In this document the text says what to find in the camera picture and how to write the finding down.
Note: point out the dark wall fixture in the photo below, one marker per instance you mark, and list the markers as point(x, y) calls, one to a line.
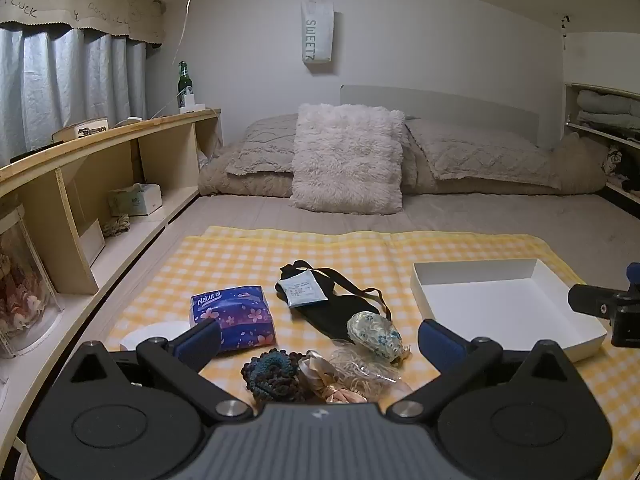
point(565, 30)

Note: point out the white shallow box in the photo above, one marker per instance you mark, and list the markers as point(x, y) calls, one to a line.
point(500, 305)

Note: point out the wooden shelf unit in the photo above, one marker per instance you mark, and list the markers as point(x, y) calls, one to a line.
point(165, 155)

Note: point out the folded pale cloth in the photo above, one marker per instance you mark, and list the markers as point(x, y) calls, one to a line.
point(605, 122)
point(605, 101)

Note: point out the fluffy white pillow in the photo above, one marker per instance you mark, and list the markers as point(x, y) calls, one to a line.
point(345, 155)

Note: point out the small white box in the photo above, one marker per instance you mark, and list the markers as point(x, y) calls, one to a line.
point(190, 105)

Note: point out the white face mask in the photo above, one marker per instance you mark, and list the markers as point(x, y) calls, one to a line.
point(150, 335)

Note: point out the pale green tissue box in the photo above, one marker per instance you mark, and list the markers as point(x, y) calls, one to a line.
point(135, 202)

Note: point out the beige satin scrunchie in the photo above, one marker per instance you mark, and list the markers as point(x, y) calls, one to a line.
point(320, 375)

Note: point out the white hanging bag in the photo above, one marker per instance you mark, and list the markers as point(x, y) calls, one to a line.
point(316, 35)

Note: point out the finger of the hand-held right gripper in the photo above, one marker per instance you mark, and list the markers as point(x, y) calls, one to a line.
point(590, 300)

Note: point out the dark patterned cloth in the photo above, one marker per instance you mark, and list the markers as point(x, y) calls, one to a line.
point(622, 167)

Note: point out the white flat card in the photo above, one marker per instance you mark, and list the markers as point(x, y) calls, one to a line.
point(92, 242)

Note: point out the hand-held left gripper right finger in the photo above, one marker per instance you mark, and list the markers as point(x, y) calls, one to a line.
point(440, 342)

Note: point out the yellow checked cloth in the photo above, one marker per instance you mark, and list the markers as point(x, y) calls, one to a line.
point(350, 255)

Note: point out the white side shelf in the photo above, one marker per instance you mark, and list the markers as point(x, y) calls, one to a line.
point(570, 110)

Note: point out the crumpled white bag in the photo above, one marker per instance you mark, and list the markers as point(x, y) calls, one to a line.
point(205, 157)

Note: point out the floral fabric pouch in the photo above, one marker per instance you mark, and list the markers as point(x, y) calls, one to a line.
point(372, 332)

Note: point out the black eye mask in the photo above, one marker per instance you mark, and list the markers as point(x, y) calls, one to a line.
point(340, 315)

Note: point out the white paper sachet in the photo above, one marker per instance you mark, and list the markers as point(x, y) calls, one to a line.
point(302, 289)

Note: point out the grey curtain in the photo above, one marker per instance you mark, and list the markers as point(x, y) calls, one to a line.
point(60, 85)

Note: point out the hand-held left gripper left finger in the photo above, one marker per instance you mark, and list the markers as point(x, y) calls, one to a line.
point(200, 342)

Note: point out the white headboard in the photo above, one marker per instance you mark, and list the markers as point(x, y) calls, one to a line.
point(450, 105)

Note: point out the beige duvet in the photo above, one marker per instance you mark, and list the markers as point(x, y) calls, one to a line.
point(240, 185)

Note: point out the green glass bottle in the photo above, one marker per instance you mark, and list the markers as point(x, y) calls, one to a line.
point(184, 82)

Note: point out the dark crochet scrunchie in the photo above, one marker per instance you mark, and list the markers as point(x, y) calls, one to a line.
point(272, 372)

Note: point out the purple floral tissue packet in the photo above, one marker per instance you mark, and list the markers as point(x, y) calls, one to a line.
point(240, 317)

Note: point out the clear bag with dolls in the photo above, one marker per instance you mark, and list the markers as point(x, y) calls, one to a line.
point(25, 285)

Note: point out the black flat object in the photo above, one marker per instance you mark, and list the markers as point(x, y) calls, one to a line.
point(35, 152)

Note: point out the beige quilted pillow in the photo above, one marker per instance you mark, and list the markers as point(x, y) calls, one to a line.
point(480, 155)
point(260, 150)

